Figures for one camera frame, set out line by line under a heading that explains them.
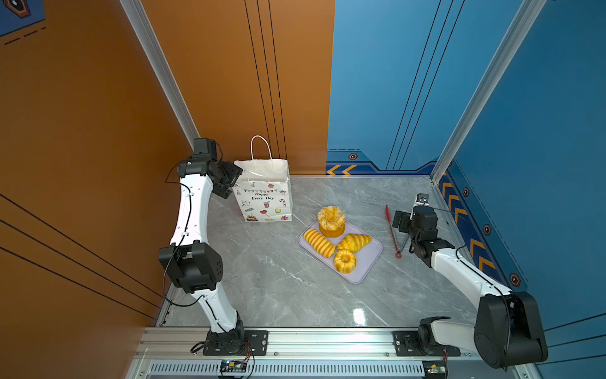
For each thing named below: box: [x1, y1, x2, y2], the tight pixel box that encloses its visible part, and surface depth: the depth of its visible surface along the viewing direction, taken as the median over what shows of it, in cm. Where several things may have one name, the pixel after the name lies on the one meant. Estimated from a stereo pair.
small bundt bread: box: [333, 249, 357, 274], surface depth 89 cm
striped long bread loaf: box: [303, 228, 336, 259], surface depth 93 cm
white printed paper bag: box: [232, 135, 293, 223], surface depth 93 cm
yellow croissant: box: [336, 233, 372, 253], surface depth 94 cm
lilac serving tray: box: [297, 221, 384, 285], surface depth 94 cm
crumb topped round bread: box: [317, 205, 346, 238], surface depth 97 cm
